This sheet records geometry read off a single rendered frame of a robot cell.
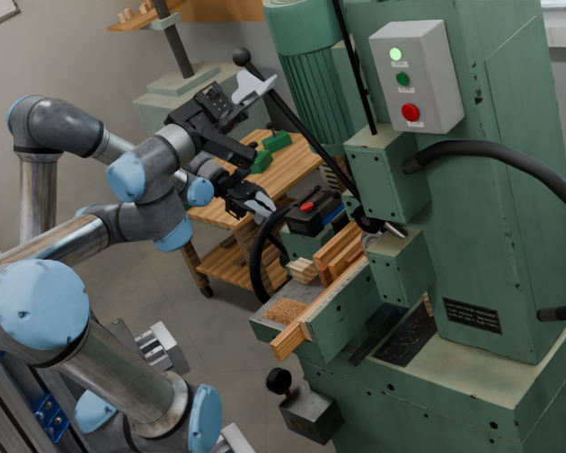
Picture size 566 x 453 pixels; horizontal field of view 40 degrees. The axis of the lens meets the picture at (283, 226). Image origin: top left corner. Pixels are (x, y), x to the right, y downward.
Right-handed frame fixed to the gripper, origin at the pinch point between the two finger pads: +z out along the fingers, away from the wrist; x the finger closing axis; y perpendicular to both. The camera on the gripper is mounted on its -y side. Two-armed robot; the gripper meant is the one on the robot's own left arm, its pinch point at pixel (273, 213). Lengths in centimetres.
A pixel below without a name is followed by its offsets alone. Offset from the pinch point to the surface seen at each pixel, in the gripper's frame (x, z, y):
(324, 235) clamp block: 9.0, 21.7, -17.5
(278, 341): 40, 34, -23
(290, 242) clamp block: 10.9, 14.0, -10.2
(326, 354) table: 33, 41, -18
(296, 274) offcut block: 19.3, 22.6, -13.7
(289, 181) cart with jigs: -64, -42, 69
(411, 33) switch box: 20, 36, -86
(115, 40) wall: -124, -217, 129
